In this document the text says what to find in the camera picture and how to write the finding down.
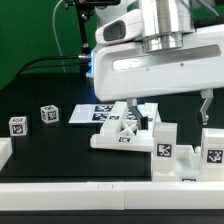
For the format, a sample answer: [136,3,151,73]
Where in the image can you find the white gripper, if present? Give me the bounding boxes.
[94,24,224,130]

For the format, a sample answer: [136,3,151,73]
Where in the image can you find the white chair seat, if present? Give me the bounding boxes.
[151,145,224,182]

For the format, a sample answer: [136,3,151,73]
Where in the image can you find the white chair back frame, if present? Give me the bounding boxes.
[90,101,160,152]

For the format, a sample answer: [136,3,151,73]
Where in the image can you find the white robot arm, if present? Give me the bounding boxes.
[91,0,224,125]

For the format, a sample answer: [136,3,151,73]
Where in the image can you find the white tag base sheet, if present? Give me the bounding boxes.
[69,103,161,124]

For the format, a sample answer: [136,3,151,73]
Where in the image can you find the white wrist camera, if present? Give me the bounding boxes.
[95,9,144,45]

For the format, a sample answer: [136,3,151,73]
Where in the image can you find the black cables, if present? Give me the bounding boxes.
[14,54,92,78]

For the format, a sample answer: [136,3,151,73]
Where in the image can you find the grey thin cable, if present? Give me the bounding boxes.
[52,0,67,74]

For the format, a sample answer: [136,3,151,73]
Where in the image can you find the white left wall block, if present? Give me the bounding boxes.
[0,138,12,171]

